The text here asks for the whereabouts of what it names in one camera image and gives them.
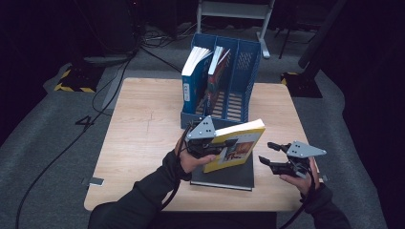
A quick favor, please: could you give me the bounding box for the tangle of floor cables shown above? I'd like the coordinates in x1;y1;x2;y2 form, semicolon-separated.
139;27;199;49

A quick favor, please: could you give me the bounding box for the yellow book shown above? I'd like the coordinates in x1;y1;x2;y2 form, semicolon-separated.
202;118;266;175

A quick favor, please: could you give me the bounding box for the person's left hand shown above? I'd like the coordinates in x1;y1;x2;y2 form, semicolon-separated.
174;139;217;175

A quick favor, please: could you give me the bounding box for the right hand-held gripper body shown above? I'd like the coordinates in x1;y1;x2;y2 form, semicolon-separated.
285;140;328;179

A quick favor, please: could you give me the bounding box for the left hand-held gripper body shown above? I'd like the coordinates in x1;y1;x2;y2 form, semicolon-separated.
182;114;221;159

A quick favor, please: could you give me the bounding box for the blue illustrated book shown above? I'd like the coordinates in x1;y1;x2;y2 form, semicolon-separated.
181;46;214;115

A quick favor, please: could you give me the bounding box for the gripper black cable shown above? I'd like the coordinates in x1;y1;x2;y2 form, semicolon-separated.
160;122;189;211
278;165;319;229

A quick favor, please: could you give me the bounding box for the dark slanted pole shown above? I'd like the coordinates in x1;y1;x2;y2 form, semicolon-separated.
298;0;348;70

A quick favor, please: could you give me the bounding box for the black book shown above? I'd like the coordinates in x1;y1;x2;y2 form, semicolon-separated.
189;152;256;192

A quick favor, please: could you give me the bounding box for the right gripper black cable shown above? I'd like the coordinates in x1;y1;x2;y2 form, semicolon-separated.
278;165;319;229

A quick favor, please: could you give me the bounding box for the person's right hand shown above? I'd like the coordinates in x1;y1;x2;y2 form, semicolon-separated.
280;157;319;198

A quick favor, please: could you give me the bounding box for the thin looped black cable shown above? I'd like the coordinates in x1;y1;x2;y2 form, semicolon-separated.
91;58;133;117

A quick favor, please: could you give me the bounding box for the blue plastic file rack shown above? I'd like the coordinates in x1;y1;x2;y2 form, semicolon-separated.
180;32;263;130

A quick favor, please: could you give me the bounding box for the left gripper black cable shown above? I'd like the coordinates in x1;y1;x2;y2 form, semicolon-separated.
160;122;189;211

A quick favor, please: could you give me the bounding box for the red illustrated book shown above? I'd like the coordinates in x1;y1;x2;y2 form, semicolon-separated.
203;46;232;117

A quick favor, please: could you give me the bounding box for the dark equipment case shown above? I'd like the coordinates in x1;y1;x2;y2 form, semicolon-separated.
75;0;141;56

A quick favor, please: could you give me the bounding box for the straight black floor cable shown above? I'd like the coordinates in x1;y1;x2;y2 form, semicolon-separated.
139;47;189;77

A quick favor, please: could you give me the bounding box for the long black floor cable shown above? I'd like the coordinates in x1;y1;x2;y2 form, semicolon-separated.
14;47;141;229

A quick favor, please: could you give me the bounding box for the white metal stand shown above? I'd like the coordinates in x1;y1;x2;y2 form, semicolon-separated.
195;0;276;60

